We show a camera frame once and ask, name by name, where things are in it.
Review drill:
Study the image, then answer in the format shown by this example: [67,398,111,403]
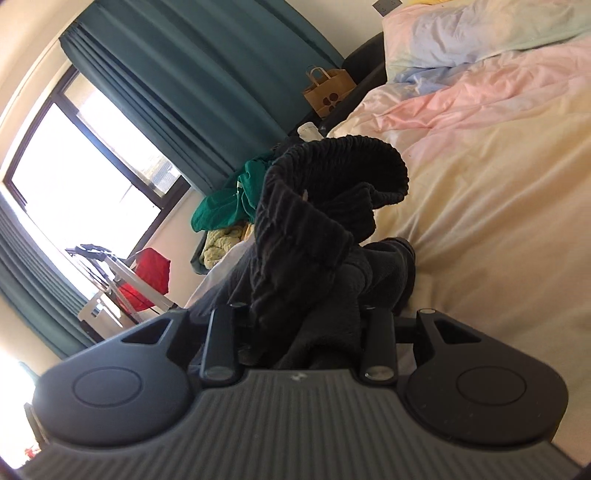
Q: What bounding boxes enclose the black armchair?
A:
[318,33,387,136]

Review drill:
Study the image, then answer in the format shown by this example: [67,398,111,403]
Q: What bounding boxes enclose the green garment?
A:
[190,152,276,233]

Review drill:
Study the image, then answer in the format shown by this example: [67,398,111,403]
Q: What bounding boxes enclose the red garment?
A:
[116,247,174,314]

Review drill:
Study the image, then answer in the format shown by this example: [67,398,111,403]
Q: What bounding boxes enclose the pastel bed sheet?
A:
[189,1,590,462]

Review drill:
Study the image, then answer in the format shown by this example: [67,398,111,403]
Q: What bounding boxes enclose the black pants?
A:
[190,135,416,370]

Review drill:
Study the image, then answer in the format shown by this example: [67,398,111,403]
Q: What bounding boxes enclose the brown paper bag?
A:
[303,67,356,119]

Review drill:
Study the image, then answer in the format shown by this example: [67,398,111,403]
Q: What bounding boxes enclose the window frame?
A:
[3,67,189,258]

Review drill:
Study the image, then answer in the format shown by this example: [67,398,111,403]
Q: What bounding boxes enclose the yellow knitted garment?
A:
[199,222,253,270]

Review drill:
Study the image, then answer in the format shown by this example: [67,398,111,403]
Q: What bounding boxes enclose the garment steamer stand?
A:
[66,244,178,324]

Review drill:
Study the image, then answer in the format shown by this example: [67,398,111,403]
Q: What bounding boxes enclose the left teal curtain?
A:
[1,199,95,359]

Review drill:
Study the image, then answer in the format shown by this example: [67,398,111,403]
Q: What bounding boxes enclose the right teal curtain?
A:
[60,1,342,193]

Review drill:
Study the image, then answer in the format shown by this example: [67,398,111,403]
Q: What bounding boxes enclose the teal curtain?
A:
[1,199,95,359]
[60,1,342,193]

